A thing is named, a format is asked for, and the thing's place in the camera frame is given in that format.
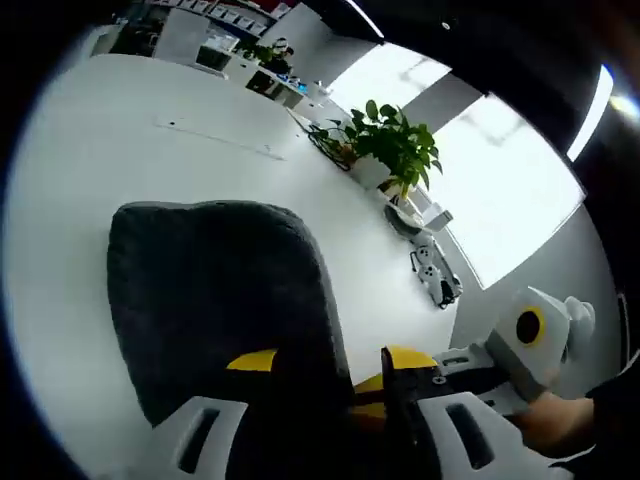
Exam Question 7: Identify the dark grey towel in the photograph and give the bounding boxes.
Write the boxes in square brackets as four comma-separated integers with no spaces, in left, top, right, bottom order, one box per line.
[105,199,357,430]

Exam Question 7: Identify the person's right hand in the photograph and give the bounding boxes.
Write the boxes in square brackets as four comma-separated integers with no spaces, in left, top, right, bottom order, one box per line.
[509,391,601,459]

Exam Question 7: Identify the white power strip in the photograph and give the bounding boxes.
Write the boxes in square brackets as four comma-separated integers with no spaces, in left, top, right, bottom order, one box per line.
[408,233,464,310]

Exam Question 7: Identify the small white box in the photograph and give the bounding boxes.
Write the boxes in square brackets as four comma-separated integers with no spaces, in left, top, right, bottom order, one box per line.
[421,201,455,232]

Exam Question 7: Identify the white headset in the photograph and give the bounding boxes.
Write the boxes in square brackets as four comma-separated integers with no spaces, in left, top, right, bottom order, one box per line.
[383,198,426,237]

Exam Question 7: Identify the green potted plant white pot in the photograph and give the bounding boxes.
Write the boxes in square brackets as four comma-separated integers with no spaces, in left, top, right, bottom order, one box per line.
[310,99,444,199]

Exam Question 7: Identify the curved ceiling light strip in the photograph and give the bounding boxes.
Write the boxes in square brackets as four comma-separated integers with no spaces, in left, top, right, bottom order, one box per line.
[566,63,615,163]

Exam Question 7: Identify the white office desk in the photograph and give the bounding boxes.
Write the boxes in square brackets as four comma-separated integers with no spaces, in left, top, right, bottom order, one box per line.
[219,52,341,114]

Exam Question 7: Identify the long ceiling light strip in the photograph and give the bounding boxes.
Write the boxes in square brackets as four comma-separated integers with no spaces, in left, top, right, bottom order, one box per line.
[344,0,385,39]

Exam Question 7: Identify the green desk plants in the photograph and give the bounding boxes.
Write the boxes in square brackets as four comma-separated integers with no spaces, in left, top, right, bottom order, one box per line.
[234,38,275,65]

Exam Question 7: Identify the shelf of white storage boxes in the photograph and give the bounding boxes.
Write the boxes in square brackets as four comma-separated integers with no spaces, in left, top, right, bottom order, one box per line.
[149,0,294,36]

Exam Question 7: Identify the black cables on table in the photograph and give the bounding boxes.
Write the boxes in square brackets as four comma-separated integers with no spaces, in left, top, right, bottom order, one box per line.
[305,118,359,173]

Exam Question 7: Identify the white table cable cover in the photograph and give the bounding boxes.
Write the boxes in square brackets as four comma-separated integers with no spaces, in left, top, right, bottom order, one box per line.
[151,115,287,162]

